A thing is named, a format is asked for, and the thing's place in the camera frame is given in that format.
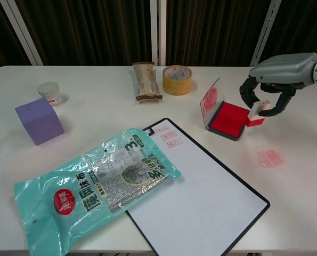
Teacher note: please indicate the dark pleated curtain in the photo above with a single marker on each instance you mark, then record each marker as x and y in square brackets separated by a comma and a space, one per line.
[94, 29]

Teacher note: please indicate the right grey-black robot hand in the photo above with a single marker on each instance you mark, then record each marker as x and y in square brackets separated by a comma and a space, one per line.
[286, 68]

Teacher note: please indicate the small red stamp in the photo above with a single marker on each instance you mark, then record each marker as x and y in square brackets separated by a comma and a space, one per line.
[255, 118]

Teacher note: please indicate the yellow tape roll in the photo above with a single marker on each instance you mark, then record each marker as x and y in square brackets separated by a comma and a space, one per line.
[177, 85]

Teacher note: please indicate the purple cube block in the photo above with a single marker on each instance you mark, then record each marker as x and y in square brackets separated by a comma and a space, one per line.
[39, 122]

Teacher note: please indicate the red ink pad clear lid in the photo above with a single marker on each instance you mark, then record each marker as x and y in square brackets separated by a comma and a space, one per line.
[228, 120]

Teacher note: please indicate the white upright frame post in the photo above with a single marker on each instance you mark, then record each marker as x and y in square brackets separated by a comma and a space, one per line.
[157, 32]

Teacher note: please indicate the white slanted frame post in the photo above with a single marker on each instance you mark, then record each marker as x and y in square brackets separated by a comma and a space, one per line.
[266, 32]
[22, 33]

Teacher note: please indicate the small white jar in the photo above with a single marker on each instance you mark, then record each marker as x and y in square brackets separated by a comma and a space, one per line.
[49, 92]

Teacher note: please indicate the white board black frame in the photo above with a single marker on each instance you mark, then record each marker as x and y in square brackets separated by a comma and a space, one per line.
[201, 197]

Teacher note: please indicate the teal cleaning cloth package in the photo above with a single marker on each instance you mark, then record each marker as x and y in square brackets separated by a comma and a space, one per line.
[94, 184]

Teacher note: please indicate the brown wrapped snack bar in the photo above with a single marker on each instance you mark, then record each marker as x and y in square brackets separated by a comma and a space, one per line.
[146, 82]

